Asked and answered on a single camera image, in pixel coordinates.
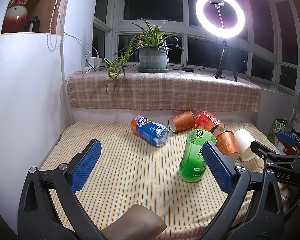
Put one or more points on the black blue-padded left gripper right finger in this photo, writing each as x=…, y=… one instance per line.
x=253, y=208

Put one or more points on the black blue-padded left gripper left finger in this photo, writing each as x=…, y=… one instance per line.
x=49, y=207

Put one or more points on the green tea bottle cup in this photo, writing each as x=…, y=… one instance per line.
x=192, y=166

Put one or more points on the white paper cup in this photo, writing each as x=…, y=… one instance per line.
x=244, y=140

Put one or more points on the orange floral paper cup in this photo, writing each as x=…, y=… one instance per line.
x=227, y=145

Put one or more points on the red orange label cup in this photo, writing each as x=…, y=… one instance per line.
x=207, y=121

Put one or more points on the orange paper cup lying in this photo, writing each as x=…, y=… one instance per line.
x=181, y=122

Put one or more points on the blue orange bottle cup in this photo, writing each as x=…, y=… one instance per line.
x=155, y=133

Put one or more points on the green white carton box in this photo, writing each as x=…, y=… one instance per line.
x=277, y=126

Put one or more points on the striped yellow mattress cloth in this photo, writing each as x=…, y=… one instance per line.
x=131, y=171

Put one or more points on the beige plaid cloth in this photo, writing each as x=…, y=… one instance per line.
x=172, y=91

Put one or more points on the white power strip with chargers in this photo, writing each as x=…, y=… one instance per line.
x=94, y=63

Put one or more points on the small dark bottle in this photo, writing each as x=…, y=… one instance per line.
x=32, y=26

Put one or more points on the red white ceramic vase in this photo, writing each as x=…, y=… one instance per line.
x=15, y=16

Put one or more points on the green potted spider plant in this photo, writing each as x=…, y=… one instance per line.
x=150, y=44

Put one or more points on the brown padded handle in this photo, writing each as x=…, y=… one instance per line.
x=138, y=222

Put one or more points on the black inline cable switch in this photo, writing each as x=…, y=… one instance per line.
x=187, y=69

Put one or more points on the black ring light tripod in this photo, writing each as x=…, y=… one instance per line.
x=225, y=54

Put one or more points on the white ring light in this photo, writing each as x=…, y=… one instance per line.
x=220, y=30

